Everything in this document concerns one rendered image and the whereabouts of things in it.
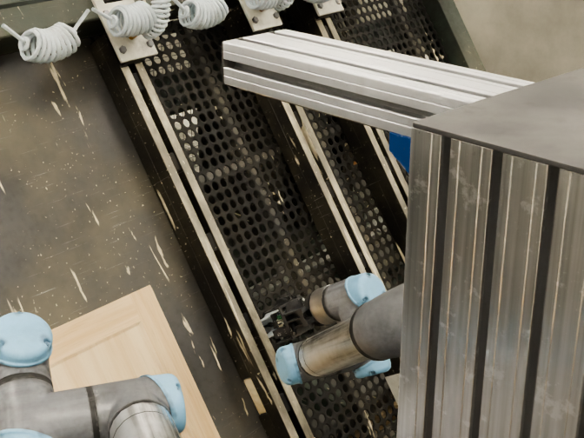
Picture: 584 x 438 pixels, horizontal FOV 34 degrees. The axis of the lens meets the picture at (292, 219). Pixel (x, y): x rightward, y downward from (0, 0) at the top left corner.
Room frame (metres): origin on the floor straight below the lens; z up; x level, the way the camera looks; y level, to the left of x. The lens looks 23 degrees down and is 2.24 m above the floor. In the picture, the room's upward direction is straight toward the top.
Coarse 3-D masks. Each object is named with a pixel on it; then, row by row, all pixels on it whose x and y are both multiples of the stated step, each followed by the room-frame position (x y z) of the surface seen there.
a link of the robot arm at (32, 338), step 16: (0, 320) 1.01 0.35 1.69; (16, 320) 1.02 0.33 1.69; (32, 320) 1.03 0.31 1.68; (0, 336) 0.99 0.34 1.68; (16, 336) 1.00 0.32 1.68; (32, 336) 1.00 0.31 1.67; (48, 336) 1.01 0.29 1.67; (0, 352) 0.98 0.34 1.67; (16, 352) 0.98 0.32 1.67; (32, 352) 0.98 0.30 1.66; (48, 352) 1.00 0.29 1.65; (0, 368) 0.98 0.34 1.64; (16, 368) 0.98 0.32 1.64; (32, 368) 0.98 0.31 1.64; (48, 368) 1.01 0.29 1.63
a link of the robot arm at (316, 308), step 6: (324, 288) 1.72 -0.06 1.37; (312, 294) 1.73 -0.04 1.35; (318, 294) 1.71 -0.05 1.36; (312, 300) 1.72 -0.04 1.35; (318, 300) 1.70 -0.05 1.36; (312, 306) 1.71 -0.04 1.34; (318, 306) 1.70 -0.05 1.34; (312, 312) 1.71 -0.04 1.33; (318, 312) 1.70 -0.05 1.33; (324, 312) 1.69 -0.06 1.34; (318, 318) 1.70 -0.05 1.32; (324, 318) 1.69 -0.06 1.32; (330, 318) 1.69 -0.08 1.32; (324, 324) 1.71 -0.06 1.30
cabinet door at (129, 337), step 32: (96, 320) 1.64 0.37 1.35; (128, 320) 1.68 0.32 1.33; (160, 320) 1.72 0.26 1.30; (64, 352) 1.56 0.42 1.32; (96, 352) 1.60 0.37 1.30; (128, 352) 1.64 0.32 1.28; (160, 352) 1.67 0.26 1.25; (64, 384) 1.52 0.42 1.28; (96, 384) 1.56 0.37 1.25; (192, 384) 1.67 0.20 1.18; (192, 416) 1.63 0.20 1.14
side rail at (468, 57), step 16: (432, 0) 2.93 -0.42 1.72; (448, 0) 2.95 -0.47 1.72; (432, 16) 2.92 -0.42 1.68; (448, 16) 2.91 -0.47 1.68; (448, 32) 2.88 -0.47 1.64; (464, 32) 2.92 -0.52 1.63; (448, 48) 2.88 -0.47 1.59; (464, 48) 2.87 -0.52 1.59; (464, 64) 2.85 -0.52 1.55; (480, 64) 2.88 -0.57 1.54
